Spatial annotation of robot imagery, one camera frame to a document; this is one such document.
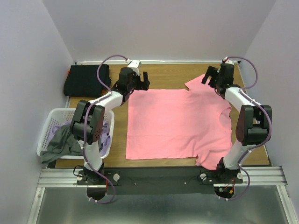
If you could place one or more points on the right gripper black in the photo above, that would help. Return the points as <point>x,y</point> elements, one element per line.
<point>215,72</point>

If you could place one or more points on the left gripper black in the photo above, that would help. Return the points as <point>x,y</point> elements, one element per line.
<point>142,85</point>

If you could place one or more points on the pink t shirt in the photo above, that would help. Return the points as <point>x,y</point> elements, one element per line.
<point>176,124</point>

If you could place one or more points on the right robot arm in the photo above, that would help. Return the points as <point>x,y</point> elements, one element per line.
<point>254,124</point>

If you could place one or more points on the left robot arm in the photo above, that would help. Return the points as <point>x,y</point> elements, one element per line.
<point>88,119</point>

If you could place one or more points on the black folded t shirt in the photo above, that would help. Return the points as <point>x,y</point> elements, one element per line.
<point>82,81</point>

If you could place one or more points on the lavender t shirt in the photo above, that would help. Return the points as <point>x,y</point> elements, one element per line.
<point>105,137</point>

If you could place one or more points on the white plastic laundry basket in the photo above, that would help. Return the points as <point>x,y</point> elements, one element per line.
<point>63,116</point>

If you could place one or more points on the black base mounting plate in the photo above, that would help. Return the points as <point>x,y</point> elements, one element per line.
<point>169,188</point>

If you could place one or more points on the grey t shirt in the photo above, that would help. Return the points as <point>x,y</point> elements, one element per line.
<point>62,144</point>

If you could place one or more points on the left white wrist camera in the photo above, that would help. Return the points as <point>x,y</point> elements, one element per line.
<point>134,65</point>

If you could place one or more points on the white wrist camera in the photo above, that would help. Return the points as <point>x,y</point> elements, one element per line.
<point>134,65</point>
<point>226,60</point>

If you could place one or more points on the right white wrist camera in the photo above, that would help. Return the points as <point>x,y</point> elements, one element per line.
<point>226,60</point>

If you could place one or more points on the white wall base trim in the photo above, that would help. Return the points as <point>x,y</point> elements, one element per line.
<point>118,62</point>

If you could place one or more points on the aluminium extrusion rail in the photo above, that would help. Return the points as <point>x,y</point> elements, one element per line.
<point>255,176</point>

